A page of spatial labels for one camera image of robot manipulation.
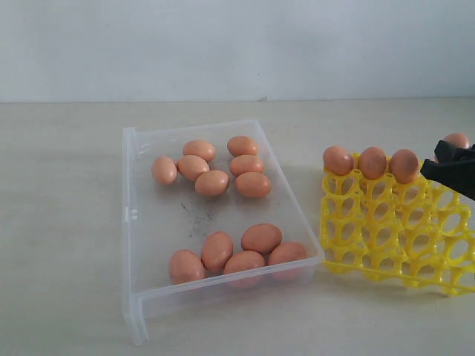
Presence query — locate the brown egg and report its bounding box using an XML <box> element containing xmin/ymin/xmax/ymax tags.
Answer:
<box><xmin>223</xmin><ymin>251</ymin><xmax>266</xmax><ymax>289</ymax></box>
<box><xmin>389</xmin><ymin>149</ymin><xmax>419</xmax><ymax>184</ymax></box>
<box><xmin>240</xmin><ymin>223</ymin><xmax>283</xmax><ymax>255</ymax></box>
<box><xmin>151</xmin><ymin>156</ymin><xmax>177</xmax><ymax>185</ymax></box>
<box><xmin>183</xmin><ymin>139</ymin><xmax>216</xmax><ymax>162</ymax></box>
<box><xmin>235</xmin><ymin>171</ymin><xmax>272</xmax><ymax>198</ymax></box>
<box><xmin>227</xmin><ymin>136</ymin><xmax>258</xmax><ymax>157</ymax></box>
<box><xmin>194</xmin><ymin>170</ymin><xmax>230</xmax><ymax>197</ymax></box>
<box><xmin>358</xmin><ymin>147</ymin><xmax>387</xmax><ymax>179</ymax></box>
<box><xmin>168</xmin><ymin>249</ymin><xmax>206</xmax><ymax>285</ymax></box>
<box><xmin>229</xmin><ymin>154</ymin><xmax>265</xmax><ymax>177</ymax></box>
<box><xmin>201</xmin><ymin>231</ymin><xmax>234</xmax><ymax>274</ymax></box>
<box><xmin>177</xmin><ymin>155</ymin><xmax>209</xmax><ymax>182</ymax></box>
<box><xmin>323</xmin><ymin>145</ymin><xmax>354</xmax><ymax>176</ymax></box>
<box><xmin>268</xmin><ymin>242</ymin><xmax>307</xmax><ymax>281</ymax></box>
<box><xmin>434</xmin><ymin>133</ymin><xmax>471</xmax><ymax>162</ymax></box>

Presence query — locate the clear plastic box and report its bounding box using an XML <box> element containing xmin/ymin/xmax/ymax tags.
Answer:
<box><xmin>122</xmin><ymin>119</ymin><xmax>324</xmax><ymax>345</ymax></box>

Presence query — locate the yellow plastic egg tray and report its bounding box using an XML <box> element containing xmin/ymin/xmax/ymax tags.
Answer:
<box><xmin>320</xmin><ymin>152</ymin><xmax>474</xmax><ymax>295</ymax></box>

